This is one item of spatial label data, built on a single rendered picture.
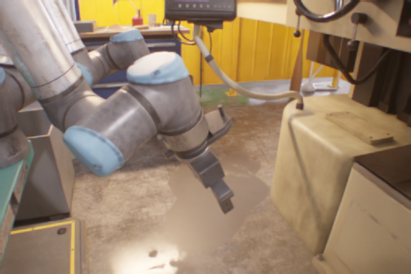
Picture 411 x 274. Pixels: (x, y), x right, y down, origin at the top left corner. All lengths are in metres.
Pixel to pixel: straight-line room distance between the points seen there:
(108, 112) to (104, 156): 0.06
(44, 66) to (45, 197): 1.30
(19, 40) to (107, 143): 0.20
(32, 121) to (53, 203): 0.54
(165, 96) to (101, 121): 0.10
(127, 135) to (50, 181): 1.28
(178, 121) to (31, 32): 0.26
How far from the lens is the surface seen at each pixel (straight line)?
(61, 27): 0.80
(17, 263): 1.24
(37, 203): 1.76
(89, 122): 0.41
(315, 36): 2.34
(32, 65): 0.49
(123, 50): 0.87
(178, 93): 0.44
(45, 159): 1.59
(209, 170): 0.53
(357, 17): 1.08
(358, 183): 1.24
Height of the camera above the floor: 1.16
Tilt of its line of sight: 27 degrees down
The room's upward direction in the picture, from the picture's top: 1 degrees clockwise
